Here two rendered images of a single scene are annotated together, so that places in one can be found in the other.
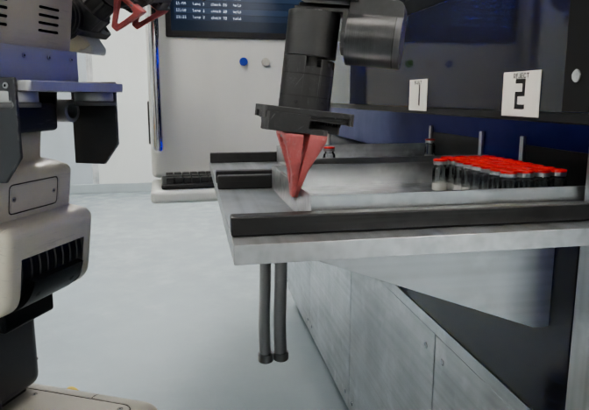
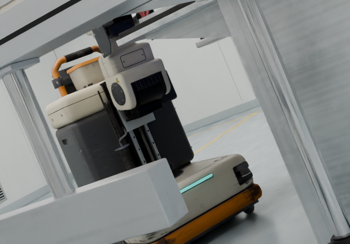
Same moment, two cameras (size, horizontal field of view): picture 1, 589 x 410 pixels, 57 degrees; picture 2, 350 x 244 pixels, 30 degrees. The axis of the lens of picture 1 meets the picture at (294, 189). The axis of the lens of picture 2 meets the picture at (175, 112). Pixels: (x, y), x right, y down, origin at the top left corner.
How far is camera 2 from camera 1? 1.85 m
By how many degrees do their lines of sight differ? 43
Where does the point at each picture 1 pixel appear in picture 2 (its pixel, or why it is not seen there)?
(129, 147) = not seen: outside the picture
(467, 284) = (207, 29)
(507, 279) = (220, 22)
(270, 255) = (124, 40)
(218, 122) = not seen: outside the picture
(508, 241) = (185, 10)
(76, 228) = (154, 67)
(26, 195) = (129, 59)
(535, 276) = not seen: hidden behind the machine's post
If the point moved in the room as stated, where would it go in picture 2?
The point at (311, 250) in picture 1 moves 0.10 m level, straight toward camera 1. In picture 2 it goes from (133, 35) to (112, 41)
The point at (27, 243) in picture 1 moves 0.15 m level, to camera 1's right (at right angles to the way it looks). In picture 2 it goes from (130, 76) to (154, 64)
